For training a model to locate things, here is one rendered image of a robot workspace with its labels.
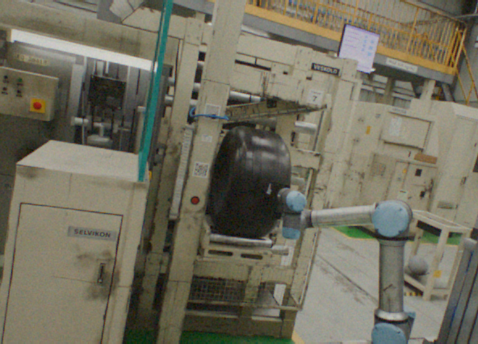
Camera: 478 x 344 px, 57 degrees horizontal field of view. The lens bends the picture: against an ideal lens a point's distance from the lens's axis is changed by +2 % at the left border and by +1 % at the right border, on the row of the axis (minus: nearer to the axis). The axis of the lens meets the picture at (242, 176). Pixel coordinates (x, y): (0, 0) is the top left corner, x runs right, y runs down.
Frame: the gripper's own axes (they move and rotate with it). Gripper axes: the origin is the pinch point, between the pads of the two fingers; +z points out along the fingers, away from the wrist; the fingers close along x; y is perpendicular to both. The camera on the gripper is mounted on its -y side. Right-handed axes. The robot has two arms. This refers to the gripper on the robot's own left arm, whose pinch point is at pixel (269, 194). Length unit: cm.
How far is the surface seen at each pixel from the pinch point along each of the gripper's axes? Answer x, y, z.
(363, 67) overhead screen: -229, 164, 366
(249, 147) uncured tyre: 12.0, 20.0, 7.9
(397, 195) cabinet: -331, -4, 375
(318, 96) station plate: -32, 57, 42
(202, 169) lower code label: 30.0, 4.7, 21.3
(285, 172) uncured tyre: -6.9, 11.5, 3.3
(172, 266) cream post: 35, -47, 27
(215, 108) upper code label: 29.8, 35.5, 17.9
